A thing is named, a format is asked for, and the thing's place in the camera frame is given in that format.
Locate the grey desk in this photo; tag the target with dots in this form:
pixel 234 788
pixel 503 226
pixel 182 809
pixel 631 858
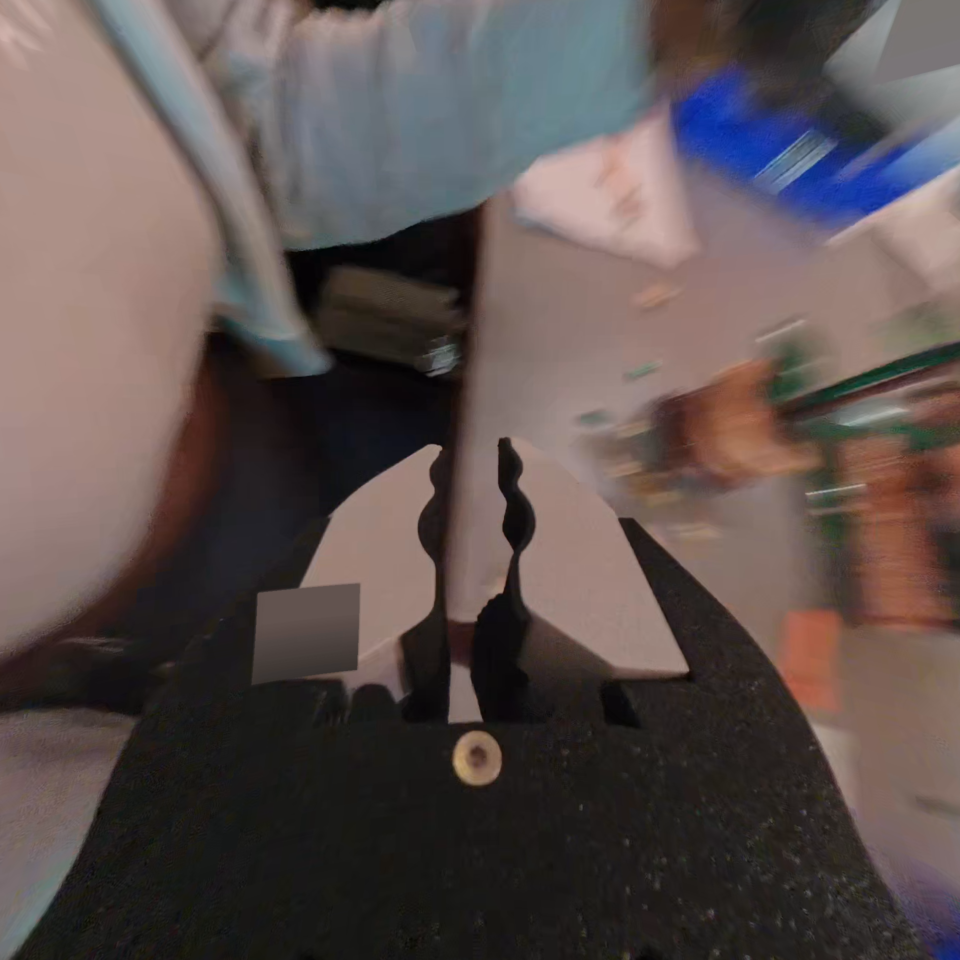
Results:
pixel 562 337

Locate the blue and white box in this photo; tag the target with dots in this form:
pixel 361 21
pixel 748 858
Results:
pixel 750 142

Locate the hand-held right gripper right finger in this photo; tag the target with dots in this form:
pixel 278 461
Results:
pixel 592 592

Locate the person in light shirt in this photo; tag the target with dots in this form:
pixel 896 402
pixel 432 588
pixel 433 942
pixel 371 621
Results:
pixel 450 120

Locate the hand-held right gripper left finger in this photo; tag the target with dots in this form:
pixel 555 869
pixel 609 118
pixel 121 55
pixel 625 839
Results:
pixel 390 540

